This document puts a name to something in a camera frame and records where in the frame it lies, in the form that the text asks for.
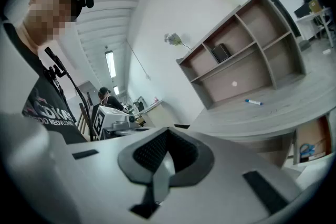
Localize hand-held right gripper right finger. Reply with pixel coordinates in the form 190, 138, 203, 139
167, 126, 215, 187

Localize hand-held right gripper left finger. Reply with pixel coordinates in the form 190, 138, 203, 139
118, 126, 169, 184

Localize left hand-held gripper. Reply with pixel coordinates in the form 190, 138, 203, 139
92, 104, 139, 141

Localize wooden chair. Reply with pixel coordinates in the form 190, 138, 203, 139
78, 91, 95, 140

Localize cream cabinet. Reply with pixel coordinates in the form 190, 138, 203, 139
140, 100, 184, 128

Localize long ceiling lamp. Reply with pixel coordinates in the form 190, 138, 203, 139
104, 51, 117, 79

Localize person's black printed t-shirt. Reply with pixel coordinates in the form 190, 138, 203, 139
0, 22, 89, 145

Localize grey wooden shelf unit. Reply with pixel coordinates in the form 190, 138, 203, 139
175, 0, 307, 110

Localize small black box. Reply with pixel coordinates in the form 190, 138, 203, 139
211, 43, 232, 63

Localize purple flowers in vase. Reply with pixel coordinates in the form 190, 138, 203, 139
164, 33, 192, 51

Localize blue white packet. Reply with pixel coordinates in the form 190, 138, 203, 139
299, 143, 317, 158

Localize person's head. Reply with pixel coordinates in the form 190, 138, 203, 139
22, 0, 82, 48

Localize white background table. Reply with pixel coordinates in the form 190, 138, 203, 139
295, 6, 336, 48

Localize black monitor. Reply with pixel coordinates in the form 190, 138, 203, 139
293, 0, 312, 18

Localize yellow box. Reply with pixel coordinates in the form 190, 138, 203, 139
308, 0, 322, 14

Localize black head camera cable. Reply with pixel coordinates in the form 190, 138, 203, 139
44, 46, 96, 142

